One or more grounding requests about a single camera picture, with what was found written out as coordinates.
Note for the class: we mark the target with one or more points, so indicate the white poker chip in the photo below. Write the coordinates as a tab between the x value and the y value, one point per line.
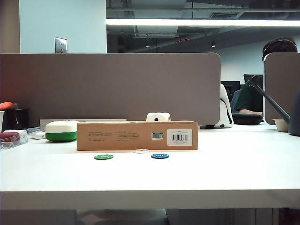
141	151

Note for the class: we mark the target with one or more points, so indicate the long ceiling light strip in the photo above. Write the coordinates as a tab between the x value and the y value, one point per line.
187	22

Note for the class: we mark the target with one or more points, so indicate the grey watering can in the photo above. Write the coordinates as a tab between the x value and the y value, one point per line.
274	103

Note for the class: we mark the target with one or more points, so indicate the brown cardboard box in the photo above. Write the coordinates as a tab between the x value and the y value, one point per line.
131	140

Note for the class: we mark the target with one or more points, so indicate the black monitor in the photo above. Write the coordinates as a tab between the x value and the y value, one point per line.
230	87

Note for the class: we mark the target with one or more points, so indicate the small white bowl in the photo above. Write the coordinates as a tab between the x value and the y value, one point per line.
282	125

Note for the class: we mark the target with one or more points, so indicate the white cup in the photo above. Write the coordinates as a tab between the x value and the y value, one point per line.
2	120

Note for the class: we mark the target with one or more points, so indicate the blue poker chip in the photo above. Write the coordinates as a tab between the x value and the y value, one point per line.
160	156

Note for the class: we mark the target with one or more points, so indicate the metal wall switch plate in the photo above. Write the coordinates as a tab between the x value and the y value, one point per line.
61	45

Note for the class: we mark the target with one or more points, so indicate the white and green case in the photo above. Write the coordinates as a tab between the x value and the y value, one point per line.
60	131

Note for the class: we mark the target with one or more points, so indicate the white die with blue dot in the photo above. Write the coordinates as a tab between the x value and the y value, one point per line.
161	116

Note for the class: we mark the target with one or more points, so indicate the red chip stack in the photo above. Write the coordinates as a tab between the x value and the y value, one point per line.
9	136

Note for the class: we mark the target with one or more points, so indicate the green poker chip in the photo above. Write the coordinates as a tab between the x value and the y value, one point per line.
103	156

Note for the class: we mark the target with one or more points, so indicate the wide grey desk divider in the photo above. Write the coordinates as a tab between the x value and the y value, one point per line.
117	86

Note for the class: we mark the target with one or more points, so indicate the black round cushion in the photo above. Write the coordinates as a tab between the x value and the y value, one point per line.
248	119

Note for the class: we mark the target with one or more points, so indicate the narrow grey desk divider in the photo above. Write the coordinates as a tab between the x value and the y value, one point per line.
281	82

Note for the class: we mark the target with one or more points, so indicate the person in green shirt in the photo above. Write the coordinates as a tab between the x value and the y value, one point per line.
249	98

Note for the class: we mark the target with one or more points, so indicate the white and black figure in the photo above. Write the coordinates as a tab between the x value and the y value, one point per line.
225	112

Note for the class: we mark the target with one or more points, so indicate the black cup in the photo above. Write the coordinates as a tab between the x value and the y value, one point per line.
18	118

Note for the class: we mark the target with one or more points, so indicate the clear plastic chip tray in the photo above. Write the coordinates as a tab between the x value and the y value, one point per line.
9	144

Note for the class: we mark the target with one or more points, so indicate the white earbud case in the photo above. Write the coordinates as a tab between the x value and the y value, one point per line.
38	135

